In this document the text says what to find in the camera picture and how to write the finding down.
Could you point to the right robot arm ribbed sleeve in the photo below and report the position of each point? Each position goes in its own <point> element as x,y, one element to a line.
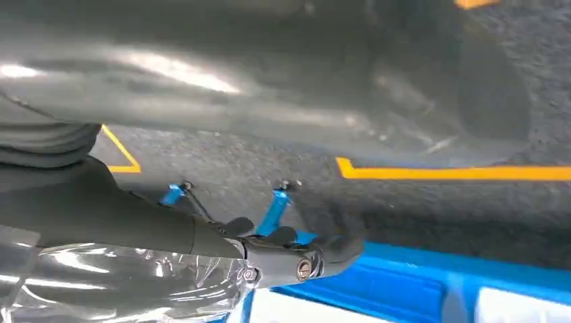
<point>44,147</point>

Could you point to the clear plastic film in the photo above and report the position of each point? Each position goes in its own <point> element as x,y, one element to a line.
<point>134,285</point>

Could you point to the blue plastic crate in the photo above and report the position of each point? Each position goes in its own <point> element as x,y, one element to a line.
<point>401,276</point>

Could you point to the white liner sheet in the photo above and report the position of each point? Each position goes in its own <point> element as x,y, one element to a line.
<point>522,307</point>
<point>312,310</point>

